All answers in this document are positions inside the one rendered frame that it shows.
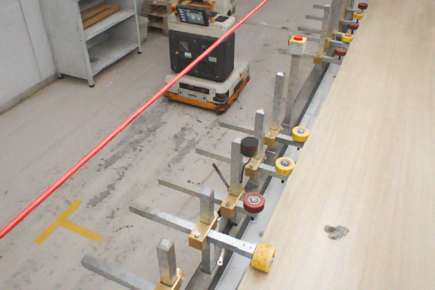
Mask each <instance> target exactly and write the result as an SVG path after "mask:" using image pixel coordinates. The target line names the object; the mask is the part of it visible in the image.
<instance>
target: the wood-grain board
mask: <svg viewBox="0 0 435 290"><path fill-rule="evenodd" d="M325 225H331V226H336V225H342V226H343V227H348V228H349V230H350V231H349V233H348V234H347V236H345V237H342V240H333V239H329V238H328V233H326V232H324V230H323V229H324V227H325ZM260 241H261V242H263V243H264V244H267V245H270V246H272V247H275V248H276V252H275V255H274V261H273V264H272V266H271V269H270V271H269V272H268V273H267V272H264V271H261V270H259V269H255V268H253V267H252V265H251V262H250V264H249V266H248V269H247V271H246V273H245V276H244V277H243V280H242V281H241V284H240V285H239V287H238V289H237V290H435V0H371V1H370V4H369V5H368V8H367V10H366V12H365V14H364V15H363V17H362V19H361V22H360V24H359V26H358V29H357V31H356V33H355V35H354V37H353V39H352V42H351V44H350V46H349V48H348V51H347V53H346V55H345V58H344V60H343V62H342V64H341V67H340V69H339V71H338V73H337V76H336V78H335V80H334V82H333V85H332V86H331V89H330V90H329V93H328V95H327V97H326V99H325V101H324V103H323V105H322V108H321V110H320V112H319V114H318V117H317V119H316V121H315V123H314V126H313V128H312V130H311V133H310V135H309V137H308V139H307V142H306V143H305V144H304V147H303V148H302V152H301V154H300V156H299V158H298V160H297V162H296V164H295V168H294V170H293V172H292V174H291V176H290V178H289V179H288V181H287V184H286V186H285V188H284V191H283V193H282V195H281V197H280V199H279V202H278V204H277V206H276V209H275V211H274V213H273V214H272V216H271V218H270V220H269V223H268V225H267V228H266V229H265V232H264V233H263V236H262V238H261V240H260ZM251 261H252V260H251Z"/></svg>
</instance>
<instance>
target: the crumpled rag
mask: <svg viewBox="0 0 435 290"><path fill-rule="evenodd" d="M323 230H324V232H326V233H328V238H329V239H333V240H342V237H345V236H347V234H348V233H349V231H350V230H349V228H348V227H343V226H342V225H336V226H331V225H325V227H324V229H323Z"/></svg>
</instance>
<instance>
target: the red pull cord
mask: <svg viewBox="0 0 435 290"><path fill-rule="evenodd" d="M266 2H268V0H264V1H263V2H262V3H261V4H260V5H258V6H257V7H256V8H254V9H253V10H252V11H251V12H250V13H248V14H247V15H246V16H245V17H244V18H243V19H242V20H241V21H240V22H239V23H237V24H236V25H235V26H234V27H232V28H231V29H230V30H229V31H228V32H227V33H226V34H225V35H224V36H222V37H220V38H219V39H218V40H217V41H216V42H215V44H213V45H212V46H211V47H210V48H209V49H207V50H206V51H205V52H204V53H202V54H201V55H200V56H199V57H198V58H196V59H195V60H194V62H193V63H191V64H190V65H189V66H188V67H186V68H185V69H184V70H183V71H182V72H180V73H179V74H178V75H177V76H176V77H175V78H174V79H173V80H172V81H170V82H169V83H168V84H167V85H165V86H164V87H163V88H162V89H161V90H160V91H159V92H158V93H157V94H155V95H153V97H152V98H151V99H149V100H148V101H147V102H146V103H145V104H144V105H143V106H142V107H141V108H139V109H138V110H137V111H136V112H134V113H133V114H132V115H131V116H130V117H129V118H128V119H127V120H126V121H125V122H123V123H122V124H121V125H120V126H119V127H118V128H117V129H115V130H113V132H112V133H111V134H110V135H108V136H107V137H106V138H105V139H104V140H103V141H102V142H101V143H100V144H98V145H97V146H96V147H95V148H93V149H92V150H91V151H90V152H89V153H88V154H87V155H86V156H85V157H84V158H82V159H81V160H80V161H79V162H77V163H76V164H75V165H74V166H73V167H72V168H71V169H70V170H69V171H67V173H66V174H64V175H63V176H61V177H60V178H59V179H58V180H57V181H56V182H55V183H54V184H52V185H51V186H50V187H49V188H48V189H46V191H44V192H43V193H42V194H41V195H40V196H39V197H38V198H37V199H36V200H35V201H34V202H33V203H31V204H30V205H29V206H28V207H26V209H24V211H22V212H21V213H19V214H18V215H17V216H16V217H15V218H14V219H13V220H11V221H10V222H9V223H8V224H7V225H5V226H4V227H3V228H2V229H1V230H0V240H1V239H2V238H3V237H4V236H5V235H7V234H8V233H9V232H10V231H11V230H12V229H13V228H14V227H15V226H16V225H17V224H18V223H20V222H21V221H22V220H23V219H24V218H26V217H27V216H28V215H29V214H30V213H31V212H32V211H33V210H34V209H35V208H36V207H38V206H39V205H40V204H41V203H42V202H44V200H46V198H48V197H49V196H50V195H51V193H53V191H55V190H56V189H57V188H58V187H59V186H60V185H62V184H63V183H64V182H65V181H66V180H68V179H69V178H70V177H71V176H72V175H74V174H75V173H76V172H77V170H78V169H79V168H81V167H82V166H83V165H84V164H85V163H86V162H87V161H88V160H89V159H90V158H92V157H94V156H95V155H96V154H97V153H98V152H99V151H100V150H101V149H102V148H103V147H104V146H105V145H106V144H107V143H108V142H109V141H111V140H112V139H113V138H114V137H115V136H117V135H118V134H119V133H120V132H121V131H122V130H123V129H124V128H125V127H126V126H127V125H128V124H130V123H131V122H132V121H133V120H134V119H136V118H137V117H138V116H139V115H140V114H141V113H142V112H143V111H144V110H145V109H146V108H147V107H149V106H150V105H151V104H152V103H153V102H155V101H156V100H157V99H158V98H159V97H161V95H162V94H163V93H164V92H165V91H167V90H168V89H169V88H170V87H171V86H173V85H174V84H175V83H176V82H177V81H178V80H179V79H180V78H181V77H182V76H183V75H184V74H186V73H187V72H188V71H189V70H190V69H192V68H193V67H194V66H195V65H196V64H197V63H199V61H200V60H201V59H202V58H203V57H205V56H206V55H207V54H208V53H209V52H211V51H212V50H213V49H214V48H215V47H217V46H218V45H219V44H220V42H221V41H223V40H224V39H225V38H226V37H227V36H228V35H230V34H231V33H232V32H233V31H234V30H236V29H237V28H238V27H239V26H240V25H242V24H243V23H244V22H245V20H246V19H247V18H249V17H250V16H251V15H252V14H253V13H255V11H257V10H258V9H259V8H261V7H262V6H263V5H264V4H265V3H266Z"/></svg>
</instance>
